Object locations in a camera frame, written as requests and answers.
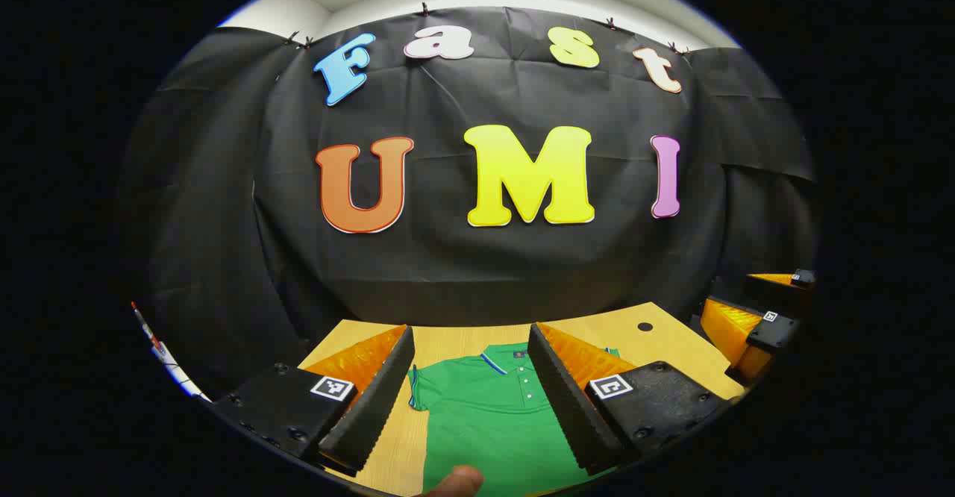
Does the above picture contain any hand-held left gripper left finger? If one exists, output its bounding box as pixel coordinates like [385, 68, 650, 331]
[211, 324, 416, 477]

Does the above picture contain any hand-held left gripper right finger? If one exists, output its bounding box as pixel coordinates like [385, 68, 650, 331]
[527, 322, 736, 477]

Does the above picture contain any green T-shirt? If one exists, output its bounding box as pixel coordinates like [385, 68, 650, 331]
[408, 342, 621, 497]

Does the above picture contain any white panel with red mark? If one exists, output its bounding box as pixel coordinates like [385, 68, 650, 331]
[131, 301, 212, 402]

